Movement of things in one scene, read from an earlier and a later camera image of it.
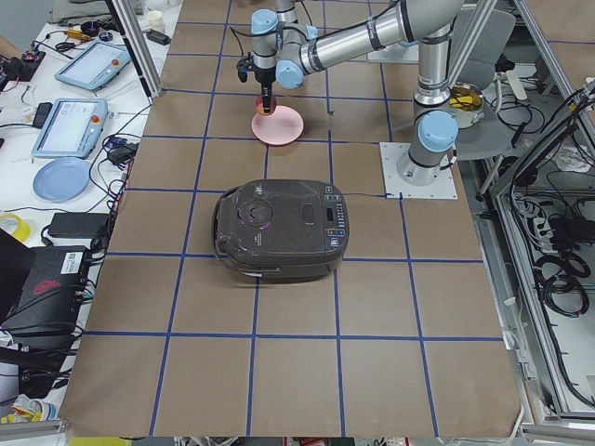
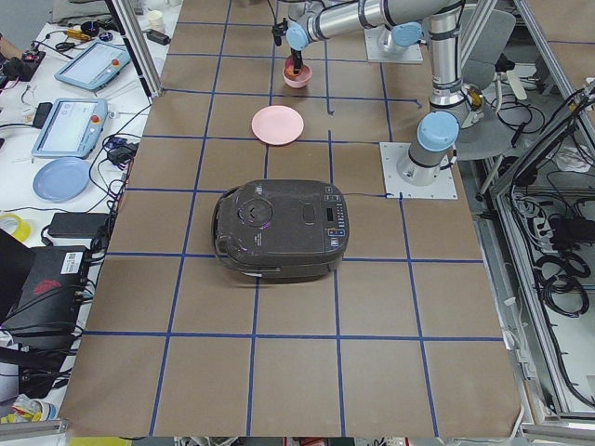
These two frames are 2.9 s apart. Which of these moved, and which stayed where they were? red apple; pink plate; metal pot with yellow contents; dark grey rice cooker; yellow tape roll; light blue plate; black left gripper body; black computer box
Moved: black left gripper body; red apple
Stayed: light blue plate; dark grey rice cooker; black computer box; pink plate; metal pot with yellow contents; yellow tape roll
